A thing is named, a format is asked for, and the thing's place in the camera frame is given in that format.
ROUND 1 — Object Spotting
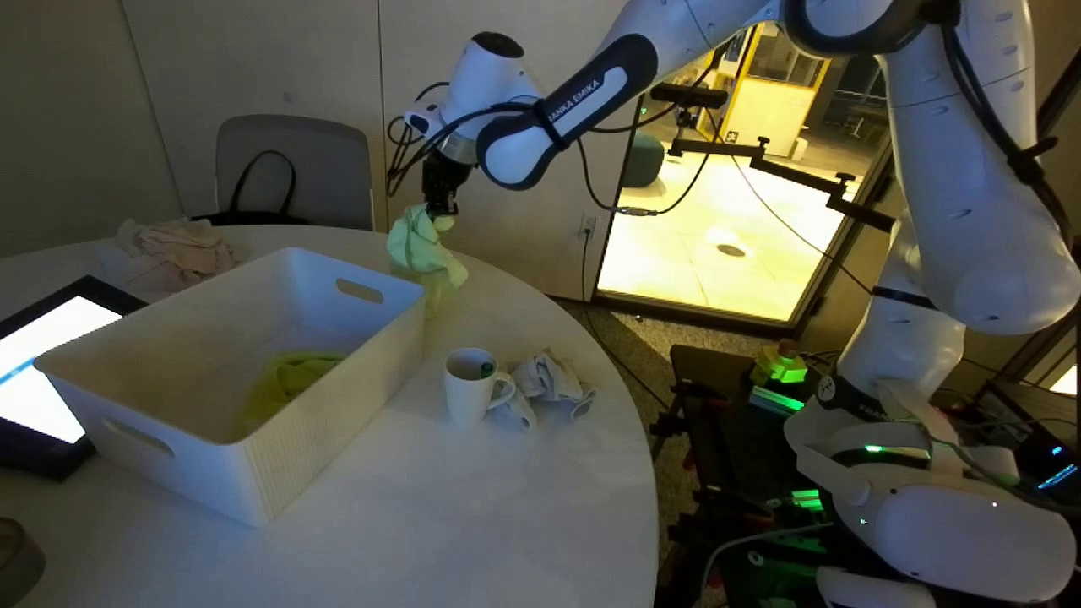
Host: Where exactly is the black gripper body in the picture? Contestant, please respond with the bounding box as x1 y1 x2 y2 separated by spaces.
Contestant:
417 147 471 197

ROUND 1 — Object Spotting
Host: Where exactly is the pale green cloth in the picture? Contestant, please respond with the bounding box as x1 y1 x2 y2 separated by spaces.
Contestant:
385 200 471 290

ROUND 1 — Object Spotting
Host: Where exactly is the white mug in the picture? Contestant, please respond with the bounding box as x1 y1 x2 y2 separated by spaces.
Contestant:
438 344 520 433

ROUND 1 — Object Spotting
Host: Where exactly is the grey white cloth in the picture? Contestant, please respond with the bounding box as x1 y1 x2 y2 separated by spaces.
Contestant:
500 347 596 433

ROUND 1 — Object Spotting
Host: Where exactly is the bright yellow cloth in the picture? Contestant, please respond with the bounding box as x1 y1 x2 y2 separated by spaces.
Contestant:
235 347 348 433

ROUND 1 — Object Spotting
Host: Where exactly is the white plastic box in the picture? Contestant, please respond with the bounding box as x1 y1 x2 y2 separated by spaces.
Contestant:
41 243 432 530

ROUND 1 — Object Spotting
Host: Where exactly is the grey chair with bag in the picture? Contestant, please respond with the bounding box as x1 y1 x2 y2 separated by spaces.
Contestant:
210 111 379 233

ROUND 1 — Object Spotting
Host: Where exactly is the dark green round object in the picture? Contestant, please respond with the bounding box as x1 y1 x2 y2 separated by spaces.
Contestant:
619 130 667 191

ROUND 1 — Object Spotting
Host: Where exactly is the pink crumpled cloth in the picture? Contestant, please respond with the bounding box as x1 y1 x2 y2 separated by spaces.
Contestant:
110 214 245 288

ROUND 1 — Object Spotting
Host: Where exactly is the black bench behind glass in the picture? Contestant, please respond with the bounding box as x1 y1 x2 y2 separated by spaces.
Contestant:
646 76 735 159

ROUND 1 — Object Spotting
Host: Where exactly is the green glowing device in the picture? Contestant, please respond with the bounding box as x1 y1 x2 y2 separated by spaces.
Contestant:
745 344 816 421

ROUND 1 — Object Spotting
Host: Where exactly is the black tablet lit screen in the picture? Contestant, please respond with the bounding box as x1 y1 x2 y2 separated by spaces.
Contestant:
0 273 152 483

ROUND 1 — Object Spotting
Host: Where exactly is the black device blue light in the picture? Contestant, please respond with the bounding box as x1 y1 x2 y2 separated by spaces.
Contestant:
1009 433 1081 501

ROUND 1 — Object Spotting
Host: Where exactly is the black bag with strap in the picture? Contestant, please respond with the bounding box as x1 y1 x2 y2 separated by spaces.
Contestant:
188 145 379 233

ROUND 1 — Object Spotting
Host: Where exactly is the white cable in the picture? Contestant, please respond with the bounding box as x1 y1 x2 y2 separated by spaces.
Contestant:
692 516 840 608

